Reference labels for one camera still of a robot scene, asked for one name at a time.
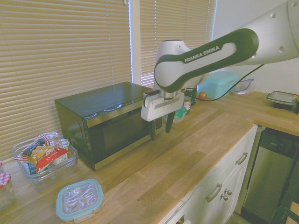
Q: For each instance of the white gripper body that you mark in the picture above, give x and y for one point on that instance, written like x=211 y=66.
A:
x=158 y=107

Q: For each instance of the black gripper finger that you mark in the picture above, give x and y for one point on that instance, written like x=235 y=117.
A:
x=169 y=123
x=153 y=130

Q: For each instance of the black stainless microwave oven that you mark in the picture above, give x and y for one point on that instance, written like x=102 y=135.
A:
x=105 y=121

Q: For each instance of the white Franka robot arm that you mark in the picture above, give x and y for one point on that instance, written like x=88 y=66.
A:
x=205 y=58

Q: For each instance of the small teal lidded container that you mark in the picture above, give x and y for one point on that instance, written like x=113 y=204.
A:
x=181 y=115

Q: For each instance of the small jar white label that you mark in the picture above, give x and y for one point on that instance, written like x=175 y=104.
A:
x=187 y=103

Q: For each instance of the red apple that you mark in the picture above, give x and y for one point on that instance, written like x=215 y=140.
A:
x=202 y=95

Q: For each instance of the teal metal bread box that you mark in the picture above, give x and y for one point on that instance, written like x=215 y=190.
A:
x=222 y=86

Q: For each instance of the white kitchen cabinet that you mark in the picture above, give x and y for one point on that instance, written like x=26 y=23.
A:
x=217 y=177

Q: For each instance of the narrow beige window blind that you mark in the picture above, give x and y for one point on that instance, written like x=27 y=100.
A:
x=172 y=25

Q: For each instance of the clear zip plastic bag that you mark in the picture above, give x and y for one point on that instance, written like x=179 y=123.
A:
x=244 y=87

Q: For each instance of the metal cabinet knob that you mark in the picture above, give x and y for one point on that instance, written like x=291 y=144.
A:
x=224 y=198
x=229 y=192

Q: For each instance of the glass container teal clip lid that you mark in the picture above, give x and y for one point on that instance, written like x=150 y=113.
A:
x=79 y=199

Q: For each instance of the white red striped snack packet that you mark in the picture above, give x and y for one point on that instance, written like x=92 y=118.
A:
x=49 y=136

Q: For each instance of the clear plastic snack bin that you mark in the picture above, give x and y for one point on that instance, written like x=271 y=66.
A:
x=56 y=170

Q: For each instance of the stainless dishwasher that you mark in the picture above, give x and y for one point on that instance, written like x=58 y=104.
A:
x=268 y=172

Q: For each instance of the wide beige window blind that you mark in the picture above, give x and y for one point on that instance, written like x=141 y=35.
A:
x=63 y=46

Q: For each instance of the glass container with dark lid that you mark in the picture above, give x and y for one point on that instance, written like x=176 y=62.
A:
x=281 y=100

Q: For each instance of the yellow blue snack packet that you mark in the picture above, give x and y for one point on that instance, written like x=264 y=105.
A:
x=32 y=156

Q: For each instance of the dark green chair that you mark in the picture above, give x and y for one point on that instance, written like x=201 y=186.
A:
x=282 y=213

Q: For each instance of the glass jar red checkered lid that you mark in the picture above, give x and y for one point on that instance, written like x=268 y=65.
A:
x=5 y=190

